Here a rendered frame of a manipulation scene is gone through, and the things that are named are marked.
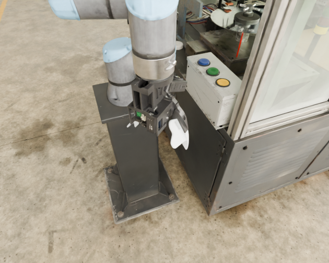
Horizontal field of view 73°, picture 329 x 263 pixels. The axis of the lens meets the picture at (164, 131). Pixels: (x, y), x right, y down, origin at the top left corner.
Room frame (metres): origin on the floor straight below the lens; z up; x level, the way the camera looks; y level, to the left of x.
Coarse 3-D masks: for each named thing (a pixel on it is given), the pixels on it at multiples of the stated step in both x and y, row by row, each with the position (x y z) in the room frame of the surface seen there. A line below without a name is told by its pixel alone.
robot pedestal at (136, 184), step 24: (96, 96) 0.76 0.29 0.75; (120, 120) 0.65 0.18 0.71; (120, 144) 0.64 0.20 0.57; (144, 144) 0.68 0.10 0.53; (120, 168) 0.63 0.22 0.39; (144, 168) 0.67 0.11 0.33; (120, 192) 0.70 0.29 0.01; (144, 192) 0.67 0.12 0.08; (168, 192) 0.70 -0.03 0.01; (120, 216) 0.54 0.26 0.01
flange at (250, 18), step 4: (240, 12) 1.12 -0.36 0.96; (244, 12) 1.08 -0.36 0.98; (252, 12) 1.08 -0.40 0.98; (236, 16) 1.07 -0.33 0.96; (240, 16) 1.07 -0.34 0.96; (244, 16) 1.06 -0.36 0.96; (248, 16) 1.06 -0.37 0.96; (252, 16) 1.06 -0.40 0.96; (256, 16) 1.07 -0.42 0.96; (240, 20) 1.04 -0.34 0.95; (244, 20) 1.03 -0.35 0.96; (248, 20) 1.02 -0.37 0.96; (252, 20) 1.02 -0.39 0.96; (256, 20) 1.03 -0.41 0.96
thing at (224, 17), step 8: (224, 8) 1.20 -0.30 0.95; (232, 8) 1.20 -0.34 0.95; (240, 8) 1.20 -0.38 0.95; (216, 16) 1.10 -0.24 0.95; (224, 16) 1.10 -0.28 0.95; (232, 16) 1.10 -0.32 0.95; (216, 24) 1.01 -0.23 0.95; (224, 24) 1.01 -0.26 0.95; (232, 24) 1.01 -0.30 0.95; (240, 24) 1.01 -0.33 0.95; (248, 24) 1.01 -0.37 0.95; (256, 24) 1.01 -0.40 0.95; (248, 32) 0.92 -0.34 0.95; (256, 32) 0.92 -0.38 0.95
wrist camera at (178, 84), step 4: (176, 76) 0.45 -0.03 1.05; (172, 80) 0.38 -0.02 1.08; (176, 80) 0.40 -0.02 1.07; (180, 80) 0.42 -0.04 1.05; (184, 80) 0.45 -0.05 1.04; (172, 84) 0.37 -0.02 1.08; (176, 84) 0.39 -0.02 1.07; (180, 84) 0.41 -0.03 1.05; (184, 84) 0.43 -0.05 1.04; (164, 88) 0.37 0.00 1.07; (168, 88) 0.36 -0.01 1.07; (172, 88) 0.37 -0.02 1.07; (176, 88) 0.39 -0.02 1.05; (180, 88) 0.41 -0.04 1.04; (184, 88) 0.43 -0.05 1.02
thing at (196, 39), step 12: (180, 0) 1.34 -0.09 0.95; (192, 0) 1.21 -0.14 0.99; (180, 12) 1.33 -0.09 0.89; (192, 12) 1.20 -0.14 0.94; (180, 24) 1.33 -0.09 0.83; (192, 24) 1.52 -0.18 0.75; (180, 36) 1.32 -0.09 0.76; (192, 36) 1.34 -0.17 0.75; (204, 36) 1.12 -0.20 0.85; (216, 36) 1.12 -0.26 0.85; (252, 36) 1.12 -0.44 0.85; (192, 48) 1.05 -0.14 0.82; (204, 48) 1.05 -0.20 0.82; (216, 48) 0.99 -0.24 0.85; (228, 48) 0.99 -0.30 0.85; (240, 48) 0.99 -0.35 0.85; (228, 60) 0.90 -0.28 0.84; (240, 60) 0.89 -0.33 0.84; (240, 72) 0.90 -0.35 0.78
